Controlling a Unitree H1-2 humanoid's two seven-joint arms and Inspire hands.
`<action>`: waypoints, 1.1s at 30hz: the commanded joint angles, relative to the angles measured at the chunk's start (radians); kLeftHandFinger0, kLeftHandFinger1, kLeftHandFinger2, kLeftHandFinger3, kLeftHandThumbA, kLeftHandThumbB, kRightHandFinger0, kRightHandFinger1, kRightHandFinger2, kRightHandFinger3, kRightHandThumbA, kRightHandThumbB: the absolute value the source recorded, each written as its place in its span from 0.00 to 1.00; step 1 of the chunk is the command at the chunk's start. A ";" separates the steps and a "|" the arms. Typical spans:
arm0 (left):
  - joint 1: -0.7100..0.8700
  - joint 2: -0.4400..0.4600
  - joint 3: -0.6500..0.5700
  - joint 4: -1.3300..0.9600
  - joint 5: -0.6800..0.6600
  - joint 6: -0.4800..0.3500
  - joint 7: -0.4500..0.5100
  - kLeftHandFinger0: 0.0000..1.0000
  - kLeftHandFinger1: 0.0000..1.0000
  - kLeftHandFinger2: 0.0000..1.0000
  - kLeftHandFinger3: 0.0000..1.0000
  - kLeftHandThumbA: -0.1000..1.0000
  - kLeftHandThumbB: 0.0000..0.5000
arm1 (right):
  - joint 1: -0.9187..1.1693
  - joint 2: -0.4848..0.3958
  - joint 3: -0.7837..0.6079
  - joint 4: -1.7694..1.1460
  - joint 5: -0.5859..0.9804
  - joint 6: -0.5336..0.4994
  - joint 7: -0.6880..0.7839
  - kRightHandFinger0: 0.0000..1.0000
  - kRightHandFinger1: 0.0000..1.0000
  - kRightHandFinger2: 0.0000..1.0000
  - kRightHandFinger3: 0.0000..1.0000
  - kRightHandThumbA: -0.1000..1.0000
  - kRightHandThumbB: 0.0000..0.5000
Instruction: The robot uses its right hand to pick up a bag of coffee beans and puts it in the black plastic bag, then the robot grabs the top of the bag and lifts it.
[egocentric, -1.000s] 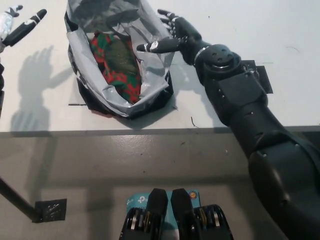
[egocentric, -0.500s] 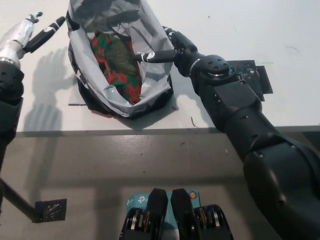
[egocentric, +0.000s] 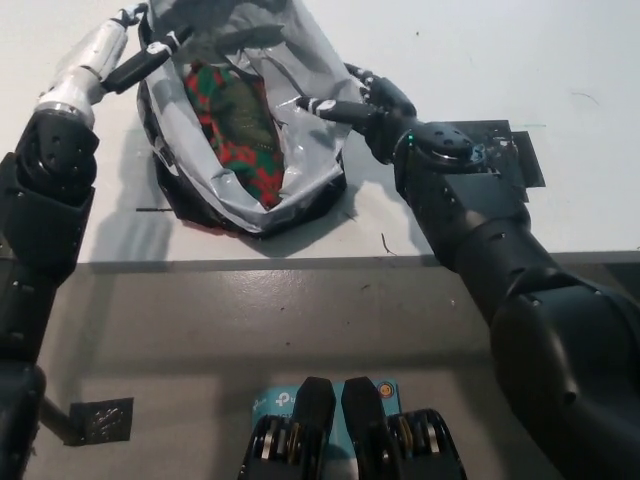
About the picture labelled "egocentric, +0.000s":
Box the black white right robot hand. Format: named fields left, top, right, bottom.
left=294, top=62, right=419, bottom=164

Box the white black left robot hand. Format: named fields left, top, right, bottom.
left=47, top=1, right=194, bottom=109

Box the red green plaid cloth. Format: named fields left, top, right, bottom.
left=182, top=60, right=285, bottom=210

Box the black plastic shopping bag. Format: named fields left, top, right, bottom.
left=135, top=0, right=366, bottom=237

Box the large black tape patch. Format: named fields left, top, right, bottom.
left=462, top=119, right=546, bottom=201

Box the teal router box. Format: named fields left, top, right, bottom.
left=252, top=378, right=401, bottom=451

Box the black table leg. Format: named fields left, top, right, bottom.
left=39, top=398, right=72, bottom=432

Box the black floor tape patch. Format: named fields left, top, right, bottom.
left=62, top=397, right=135, bottom=446

